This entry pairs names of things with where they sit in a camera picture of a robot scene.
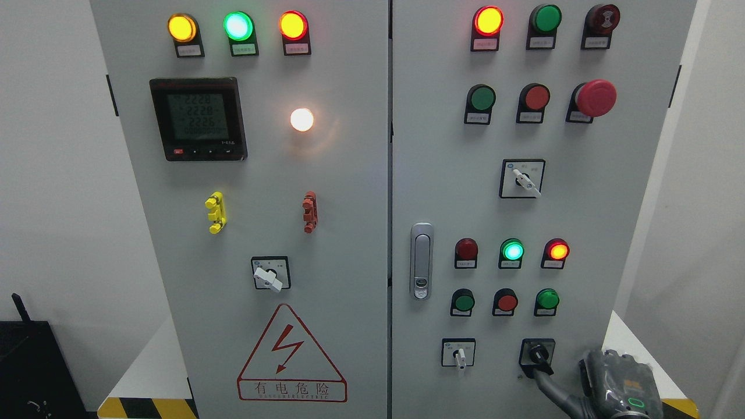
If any black knob selector switch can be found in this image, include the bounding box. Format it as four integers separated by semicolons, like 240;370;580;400
519;339;556;379

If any dark red indicator lamp left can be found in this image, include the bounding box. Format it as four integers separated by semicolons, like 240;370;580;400
454;237;478;269

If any white glowing indicator lamp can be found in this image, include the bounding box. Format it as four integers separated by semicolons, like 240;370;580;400
290;107;315;132

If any green push button lower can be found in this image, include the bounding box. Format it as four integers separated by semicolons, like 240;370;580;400
450;288;476;317

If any left grey cabinet door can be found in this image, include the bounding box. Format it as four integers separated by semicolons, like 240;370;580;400
91;1;389;418

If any grey cabinet door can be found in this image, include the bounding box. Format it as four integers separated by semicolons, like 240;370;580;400
391;1;697;418
91;1;389;418

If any green lit indicator lamp middle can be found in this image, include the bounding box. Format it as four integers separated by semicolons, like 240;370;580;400
498;238;524;269

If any green push button upper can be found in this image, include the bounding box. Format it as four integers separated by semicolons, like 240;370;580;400
463;83;496;125

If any red push button lower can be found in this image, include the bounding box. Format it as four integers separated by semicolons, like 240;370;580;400
492;288;519;317

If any red push button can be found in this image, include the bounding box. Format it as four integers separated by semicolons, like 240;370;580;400
516;83;551;124
492;288;519;317

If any right grey cabinet door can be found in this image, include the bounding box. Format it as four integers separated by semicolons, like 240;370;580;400
391;1;697;418

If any red electrical hazard warning sticker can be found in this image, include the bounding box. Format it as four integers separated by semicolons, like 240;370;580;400
236;303;347;403

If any red indicator lamp right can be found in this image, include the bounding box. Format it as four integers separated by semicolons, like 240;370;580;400
541;238;570;269

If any red push button upper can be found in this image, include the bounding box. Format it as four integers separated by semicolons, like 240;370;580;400
516;83;551;124

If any black digital power meter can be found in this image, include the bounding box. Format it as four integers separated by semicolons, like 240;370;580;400
149;77;247;161

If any green illuminated push button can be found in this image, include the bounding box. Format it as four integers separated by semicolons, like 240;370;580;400
533;288;560;317

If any red-orange indicator light top left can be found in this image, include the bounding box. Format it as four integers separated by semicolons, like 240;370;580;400
279;10;311;56

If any red lit indicator top right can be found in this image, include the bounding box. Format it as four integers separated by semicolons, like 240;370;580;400
470;5;505;52

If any green indicator light top left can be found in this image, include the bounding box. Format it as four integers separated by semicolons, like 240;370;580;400
223;11;259;56

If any red emergency stop button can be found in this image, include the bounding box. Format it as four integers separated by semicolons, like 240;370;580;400
566;79;617;124

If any green indicator top right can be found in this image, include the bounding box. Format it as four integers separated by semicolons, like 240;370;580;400
525;3;562;50

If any yellow indicator light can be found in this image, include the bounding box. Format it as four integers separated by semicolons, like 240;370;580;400
167;13;205;58

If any white platform with hazard stripes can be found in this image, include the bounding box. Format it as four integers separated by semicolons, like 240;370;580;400
96;313;701;418

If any red black buzzer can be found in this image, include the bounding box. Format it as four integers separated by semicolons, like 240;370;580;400
581;3;620;50

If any black box with antenna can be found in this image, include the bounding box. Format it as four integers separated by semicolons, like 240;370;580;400
1;293;87;418

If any silver cabinet door handle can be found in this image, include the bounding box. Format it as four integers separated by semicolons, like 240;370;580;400
410;222;434;300

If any white rotary switch left door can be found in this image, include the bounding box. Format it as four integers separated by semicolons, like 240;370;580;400
250;255;291;293

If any white rotary selector switch right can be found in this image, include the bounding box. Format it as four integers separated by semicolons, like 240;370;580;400
499;159;546;198

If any small white selector switch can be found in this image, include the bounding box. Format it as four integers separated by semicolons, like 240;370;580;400
440;338;476;370

